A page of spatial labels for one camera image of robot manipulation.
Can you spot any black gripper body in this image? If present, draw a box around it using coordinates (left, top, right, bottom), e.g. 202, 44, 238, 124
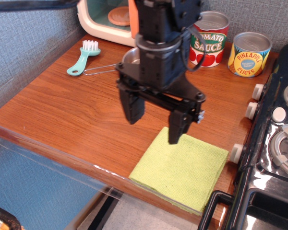
115, 31, 205, 123

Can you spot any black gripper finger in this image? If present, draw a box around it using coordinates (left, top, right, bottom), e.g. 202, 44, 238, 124
118, 82, 145, 125
168, 110, 193, 144

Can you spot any green towel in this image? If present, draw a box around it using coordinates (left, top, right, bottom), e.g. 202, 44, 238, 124
129, 127, 228, 212

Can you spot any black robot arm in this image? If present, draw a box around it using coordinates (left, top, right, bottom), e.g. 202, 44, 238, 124
116, 0, 206, 144

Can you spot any small steel pan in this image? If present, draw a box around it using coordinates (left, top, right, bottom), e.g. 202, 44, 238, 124
83, 47, 140, 76

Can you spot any white stove knob front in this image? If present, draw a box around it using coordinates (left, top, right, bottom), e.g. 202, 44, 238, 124
230, 143, 244, 164

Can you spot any white stove knob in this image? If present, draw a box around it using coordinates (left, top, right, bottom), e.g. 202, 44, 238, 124
230, 143, 244, 164
252, 84, 264, 101
245, 102, 258, 120

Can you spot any teal dish brush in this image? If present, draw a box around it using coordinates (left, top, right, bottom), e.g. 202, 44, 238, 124
67, 40, 101, 76

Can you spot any orange plate in microwave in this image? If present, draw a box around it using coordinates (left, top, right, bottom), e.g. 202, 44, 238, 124
108, 6, 130, 26

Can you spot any white stove knob middle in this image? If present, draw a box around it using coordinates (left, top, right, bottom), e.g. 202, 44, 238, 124
245, 102, 258, 120

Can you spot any tomato sauce can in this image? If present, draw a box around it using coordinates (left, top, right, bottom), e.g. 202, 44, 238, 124
189, 11, 230, 67

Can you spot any white stove knob rear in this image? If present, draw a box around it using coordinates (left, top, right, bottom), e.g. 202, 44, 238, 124
252, 84, 264, 101

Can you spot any teal toy microwave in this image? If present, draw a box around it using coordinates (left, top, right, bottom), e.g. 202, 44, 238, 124
77, 0, 139, 46

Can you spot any pineapple slices can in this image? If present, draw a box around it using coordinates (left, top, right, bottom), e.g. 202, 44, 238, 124
228, 32, 272, 78

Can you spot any black toy stove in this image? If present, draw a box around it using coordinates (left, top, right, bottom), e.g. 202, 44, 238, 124
198, 44, 288, 230

